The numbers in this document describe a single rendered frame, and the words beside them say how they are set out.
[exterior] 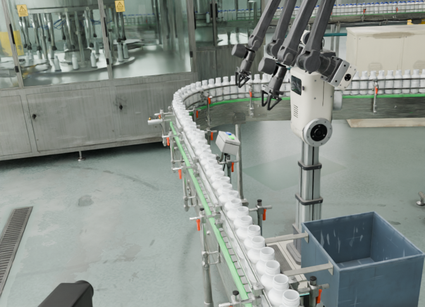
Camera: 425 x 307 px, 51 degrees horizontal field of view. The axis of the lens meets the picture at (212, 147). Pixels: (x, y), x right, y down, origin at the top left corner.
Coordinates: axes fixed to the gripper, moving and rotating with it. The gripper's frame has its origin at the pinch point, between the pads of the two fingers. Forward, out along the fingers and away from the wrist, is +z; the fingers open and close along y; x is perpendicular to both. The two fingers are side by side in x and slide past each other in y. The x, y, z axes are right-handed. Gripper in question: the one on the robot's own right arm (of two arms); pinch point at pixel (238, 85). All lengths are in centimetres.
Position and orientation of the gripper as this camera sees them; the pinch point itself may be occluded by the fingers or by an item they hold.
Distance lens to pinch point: 249.4
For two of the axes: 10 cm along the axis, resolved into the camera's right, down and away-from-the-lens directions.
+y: 1.9, 3.3, -9.2
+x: 9.2, 2.8, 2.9
